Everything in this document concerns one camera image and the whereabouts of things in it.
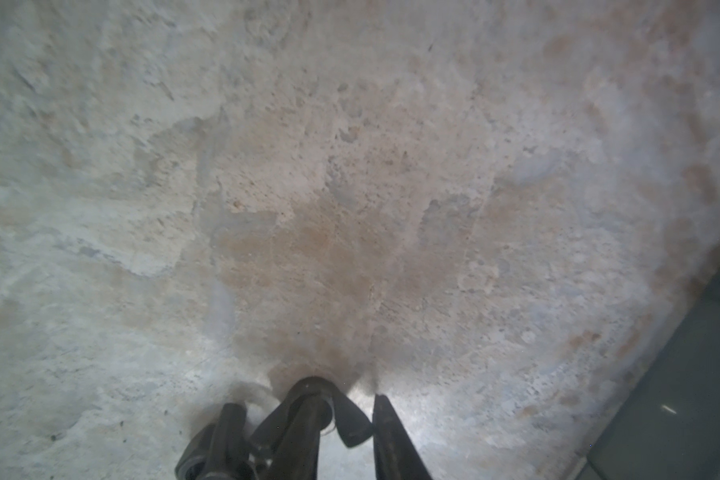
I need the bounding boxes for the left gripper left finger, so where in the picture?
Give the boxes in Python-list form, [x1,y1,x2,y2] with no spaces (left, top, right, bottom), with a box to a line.
[263,395,332,480]

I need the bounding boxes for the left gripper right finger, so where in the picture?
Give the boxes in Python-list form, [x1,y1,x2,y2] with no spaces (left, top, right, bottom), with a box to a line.
[372,395,432,480]

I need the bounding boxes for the black wing nut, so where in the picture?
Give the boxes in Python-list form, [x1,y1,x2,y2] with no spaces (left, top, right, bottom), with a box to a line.
[249,376,373,466]
[174,403,256,480]

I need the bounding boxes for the clear compartment organizer box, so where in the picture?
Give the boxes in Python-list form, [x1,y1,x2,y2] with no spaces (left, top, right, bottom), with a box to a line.
[578,269,720,479]

